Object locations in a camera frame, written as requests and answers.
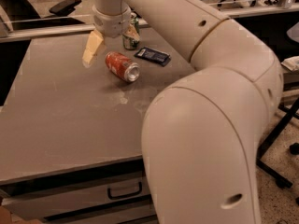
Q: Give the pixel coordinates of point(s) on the grey drawer cabinet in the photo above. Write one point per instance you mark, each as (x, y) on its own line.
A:
(68, 133)

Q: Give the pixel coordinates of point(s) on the black drawer handle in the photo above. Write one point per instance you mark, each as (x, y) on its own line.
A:
(125, 191)

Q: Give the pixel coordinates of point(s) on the red coke can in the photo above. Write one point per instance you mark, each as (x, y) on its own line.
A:
(122, 66)

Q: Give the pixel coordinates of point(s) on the green soda can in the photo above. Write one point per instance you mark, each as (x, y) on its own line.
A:
(131, 37)

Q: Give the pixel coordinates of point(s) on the dark blue snack packet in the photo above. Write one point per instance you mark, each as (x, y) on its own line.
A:
(154, 56)

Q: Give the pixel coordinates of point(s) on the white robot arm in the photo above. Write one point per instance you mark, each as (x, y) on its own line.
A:
(200, 135)

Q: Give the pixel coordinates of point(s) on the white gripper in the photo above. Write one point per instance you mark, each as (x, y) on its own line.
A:
(111, 23)

